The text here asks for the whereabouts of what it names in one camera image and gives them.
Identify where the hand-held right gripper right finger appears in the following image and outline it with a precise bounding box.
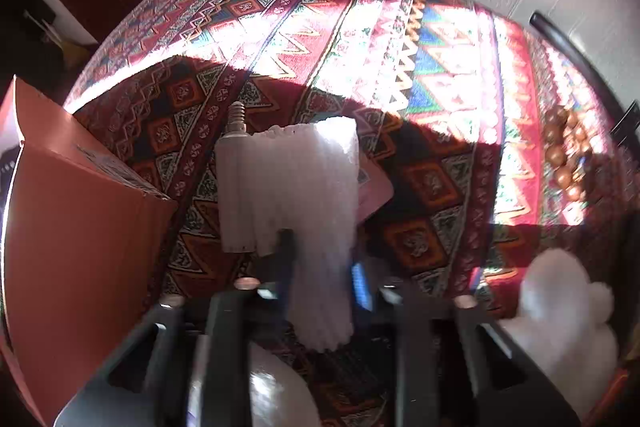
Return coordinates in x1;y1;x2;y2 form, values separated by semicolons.
350;257;583;427

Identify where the white glossy globe bulb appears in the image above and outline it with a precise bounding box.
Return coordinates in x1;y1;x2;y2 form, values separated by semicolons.
187;337;321;427

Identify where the pink card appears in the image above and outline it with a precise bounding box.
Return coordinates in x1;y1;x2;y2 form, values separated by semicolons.
355;154;396;223

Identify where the orange cardboard box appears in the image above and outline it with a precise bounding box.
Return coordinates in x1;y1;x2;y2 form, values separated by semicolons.
0;76;178;427

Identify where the white screw base bulb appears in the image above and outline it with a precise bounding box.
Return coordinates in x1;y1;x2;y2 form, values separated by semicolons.
215;101;261;254

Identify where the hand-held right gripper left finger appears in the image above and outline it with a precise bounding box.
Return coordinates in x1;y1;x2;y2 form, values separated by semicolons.
55;227;301;427

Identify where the brown wooden bead bracelet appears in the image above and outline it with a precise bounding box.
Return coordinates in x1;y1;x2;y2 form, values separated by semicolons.
542;107;596;202

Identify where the patterned red woven blanket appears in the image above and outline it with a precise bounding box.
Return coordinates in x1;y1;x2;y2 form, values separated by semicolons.
62;0;621;427

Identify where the white foam net sleeve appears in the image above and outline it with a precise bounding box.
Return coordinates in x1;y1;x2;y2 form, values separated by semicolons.
250;117;361;353

